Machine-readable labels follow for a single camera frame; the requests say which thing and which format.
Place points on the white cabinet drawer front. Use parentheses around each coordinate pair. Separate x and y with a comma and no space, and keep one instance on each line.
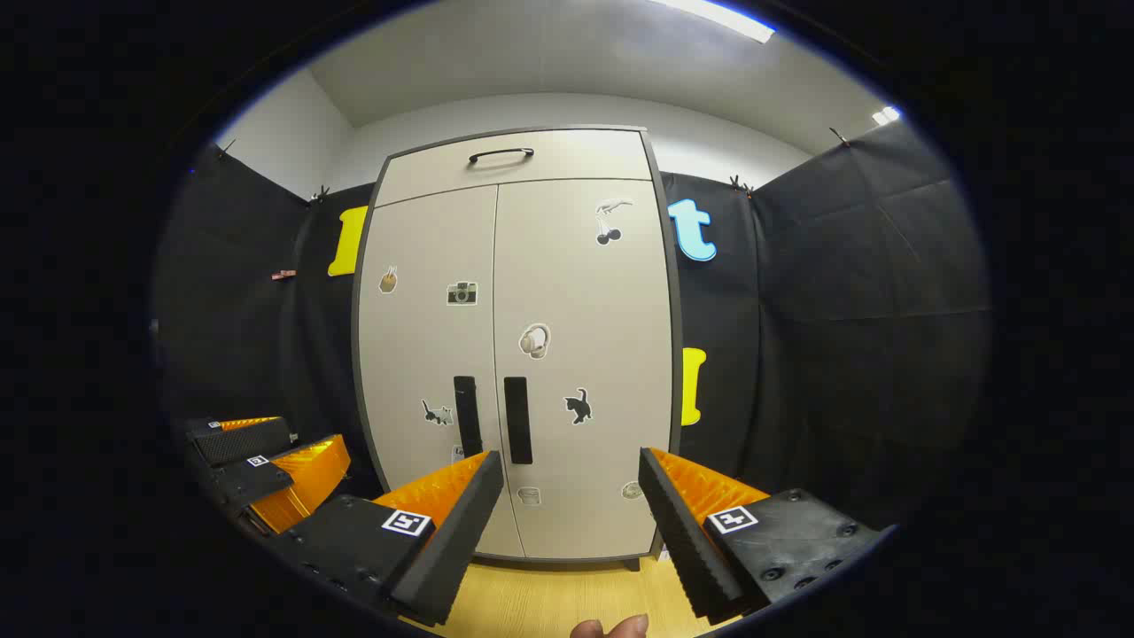
(576,159)

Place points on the white cabinet door camera sticker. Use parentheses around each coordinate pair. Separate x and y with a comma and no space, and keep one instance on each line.
(416,354)

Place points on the white double-door shoe cabinet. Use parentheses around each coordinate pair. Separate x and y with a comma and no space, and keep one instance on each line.
(677,354)

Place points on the long ceiling light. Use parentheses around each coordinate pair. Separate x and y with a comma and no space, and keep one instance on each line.
(726,19)

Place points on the small ceiling light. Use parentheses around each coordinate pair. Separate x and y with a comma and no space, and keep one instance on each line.
(886,116)

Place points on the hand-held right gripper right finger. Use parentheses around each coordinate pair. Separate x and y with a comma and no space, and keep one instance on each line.
(682,540)

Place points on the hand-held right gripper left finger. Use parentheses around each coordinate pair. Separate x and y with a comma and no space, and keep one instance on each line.
(461,532)

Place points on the black backdrop cloth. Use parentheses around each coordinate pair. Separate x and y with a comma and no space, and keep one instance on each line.
(842,310)

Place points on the white cabinet door cherry sticker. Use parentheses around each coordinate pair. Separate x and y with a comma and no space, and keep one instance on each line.
(611,354)

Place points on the black cloth clip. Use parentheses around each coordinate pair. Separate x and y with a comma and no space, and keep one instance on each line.
(319,192)
(226,148)
(740,184)
(838,136)

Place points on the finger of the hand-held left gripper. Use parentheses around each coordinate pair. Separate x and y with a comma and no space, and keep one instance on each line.
(239,441)
(248,483)

